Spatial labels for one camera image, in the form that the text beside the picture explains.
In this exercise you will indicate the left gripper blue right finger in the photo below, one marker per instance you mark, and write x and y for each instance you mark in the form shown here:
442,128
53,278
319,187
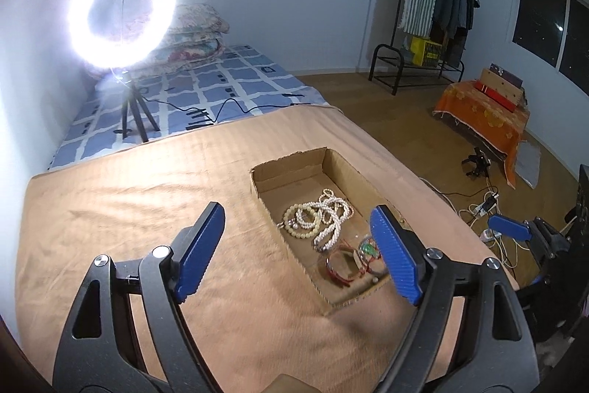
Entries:
494,350

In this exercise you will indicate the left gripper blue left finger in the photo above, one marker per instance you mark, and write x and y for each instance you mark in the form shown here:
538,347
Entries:
99,349

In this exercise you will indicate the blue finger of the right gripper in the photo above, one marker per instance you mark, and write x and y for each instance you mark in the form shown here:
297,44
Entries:
519,231

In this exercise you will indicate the brown leather strap watch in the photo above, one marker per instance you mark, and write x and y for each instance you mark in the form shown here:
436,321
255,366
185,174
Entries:
346,264

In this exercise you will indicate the white power strip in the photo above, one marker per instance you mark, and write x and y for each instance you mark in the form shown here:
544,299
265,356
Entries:
488,204

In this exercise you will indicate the black clamp on floor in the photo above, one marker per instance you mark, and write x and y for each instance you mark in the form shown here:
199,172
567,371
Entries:
476,165

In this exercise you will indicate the grey floor mat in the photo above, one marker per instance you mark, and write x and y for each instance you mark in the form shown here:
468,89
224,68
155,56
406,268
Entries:
528,163

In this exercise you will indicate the orange floral covered table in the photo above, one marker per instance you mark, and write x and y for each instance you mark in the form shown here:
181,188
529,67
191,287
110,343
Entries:
500,128

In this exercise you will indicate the boxes on orange table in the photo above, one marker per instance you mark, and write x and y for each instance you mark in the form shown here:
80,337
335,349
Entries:
501,86

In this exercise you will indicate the tan blanket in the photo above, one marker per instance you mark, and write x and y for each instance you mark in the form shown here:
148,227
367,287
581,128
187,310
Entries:
252,317

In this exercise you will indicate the open cardboard box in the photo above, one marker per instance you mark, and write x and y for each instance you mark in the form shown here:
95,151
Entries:
316,199

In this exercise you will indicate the dark window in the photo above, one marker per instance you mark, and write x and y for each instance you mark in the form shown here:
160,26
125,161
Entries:
556,31

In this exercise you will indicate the black clothes rack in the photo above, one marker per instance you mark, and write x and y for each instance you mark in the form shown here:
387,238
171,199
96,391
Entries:
390,62

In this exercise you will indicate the dark hanging clothes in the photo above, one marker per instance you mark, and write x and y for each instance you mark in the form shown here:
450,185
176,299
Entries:
451,22

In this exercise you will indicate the black tripod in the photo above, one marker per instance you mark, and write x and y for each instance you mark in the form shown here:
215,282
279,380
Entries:
134,104

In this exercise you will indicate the blue white checkered bedsheet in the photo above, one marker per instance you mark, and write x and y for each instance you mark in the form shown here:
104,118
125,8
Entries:
243,82

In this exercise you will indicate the stack of floral quilts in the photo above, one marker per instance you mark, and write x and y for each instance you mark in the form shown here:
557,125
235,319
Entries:
194,38

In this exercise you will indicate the bright ring light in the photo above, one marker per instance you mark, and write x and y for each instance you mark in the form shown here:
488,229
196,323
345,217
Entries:
117,33

